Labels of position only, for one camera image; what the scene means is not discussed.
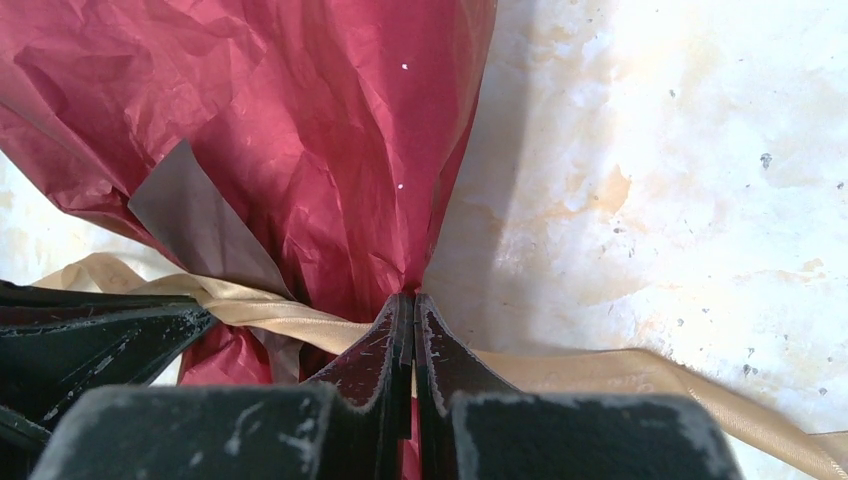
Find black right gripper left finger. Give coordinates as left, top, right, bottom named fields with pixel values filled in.
left=32, top=294, right=413, bottom=479

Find beige satin ribbon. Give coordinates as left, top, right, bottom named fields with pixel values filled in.
left=35, top=253, right=847, bottom=479

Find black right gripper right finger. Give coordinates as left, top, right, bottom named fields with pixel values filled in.
left=414, top=294, right=740, bottom=479

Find red paper bouquet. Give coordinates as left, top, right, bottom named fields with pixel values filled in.
left=0, top=0, right=499, bottom=480

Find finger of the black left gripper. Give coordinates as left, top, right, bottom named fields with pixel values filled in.
left=1, top=281, right=216, bottom=458

